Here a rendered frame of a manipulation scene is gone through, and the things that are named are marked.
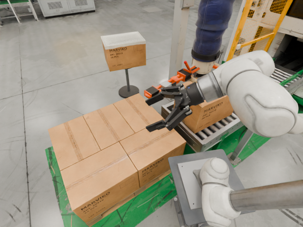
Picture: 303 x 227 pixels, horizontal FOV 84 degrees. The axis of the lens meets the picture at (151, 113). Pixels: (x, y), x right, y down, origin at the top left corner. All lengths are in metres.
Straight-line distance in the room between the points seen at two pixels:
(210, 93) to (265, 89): 0.18
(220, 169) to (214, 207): 0.22
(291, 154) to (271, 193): 2.07
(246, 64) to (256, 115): 0.18
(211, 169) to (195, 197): 0.29
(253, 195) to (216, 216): 0.24
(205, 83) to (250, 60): 0.13
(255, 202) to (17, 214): 2.25
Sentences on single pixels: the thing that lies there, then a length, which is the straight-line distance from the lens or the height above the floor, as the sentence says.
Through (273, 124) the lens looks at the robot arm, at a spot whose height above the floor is 1.76.
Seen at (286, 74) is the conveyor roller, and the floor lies 0.55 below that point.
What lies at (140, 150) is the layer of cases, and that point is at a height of 0.54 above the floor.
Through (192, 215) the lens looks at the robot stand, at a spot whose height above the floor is 0.75.
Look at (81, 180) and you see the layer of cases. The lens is 1.72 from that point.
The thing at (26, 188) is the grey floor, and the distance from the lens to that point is 2.61.
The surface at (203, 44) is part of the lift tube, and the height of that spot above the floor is 1.49.
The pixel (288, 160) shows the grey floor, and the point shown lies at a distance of 2.95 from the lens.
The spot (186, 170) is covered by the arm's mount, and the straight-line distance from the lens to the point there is 1.41.
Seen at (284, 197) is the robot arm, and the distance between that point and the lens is 0.97.
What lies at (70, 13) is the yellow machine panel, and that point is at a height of 0.08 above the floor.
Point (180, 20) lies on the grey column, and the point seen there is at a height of 1.32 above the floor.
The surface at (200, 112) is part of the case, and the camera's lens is 1.69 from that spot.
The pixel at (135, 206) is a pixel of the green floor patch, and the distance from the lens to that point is 2.11.
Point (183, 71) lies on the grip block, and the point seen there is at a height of 1.29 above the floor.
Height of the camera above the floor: 2.02
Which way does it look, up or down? 45 degrees down
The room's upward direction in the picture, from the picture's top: straight up
